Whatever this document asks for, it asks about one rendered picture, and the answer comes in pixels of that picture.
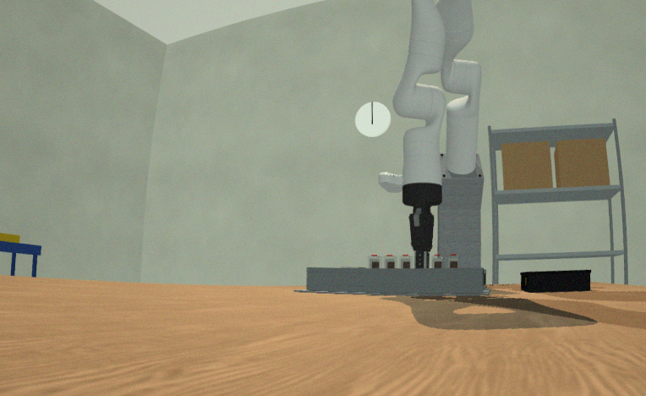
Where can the black parts tray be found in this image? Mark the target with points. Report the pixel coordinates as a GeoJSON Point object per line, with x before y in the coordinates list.
{"type": "Point", "coordinates": [555, 281]}

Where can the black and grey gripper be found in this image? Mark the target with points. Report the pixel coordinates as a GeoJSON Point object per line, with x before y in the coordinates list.
{"type": "Point", "coordinates": [423, 196]}

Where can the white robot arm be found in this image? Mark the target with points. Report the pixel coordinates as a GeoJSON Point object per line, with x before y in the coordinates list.
{"type": "Point", "coordinates": [433, 25]}

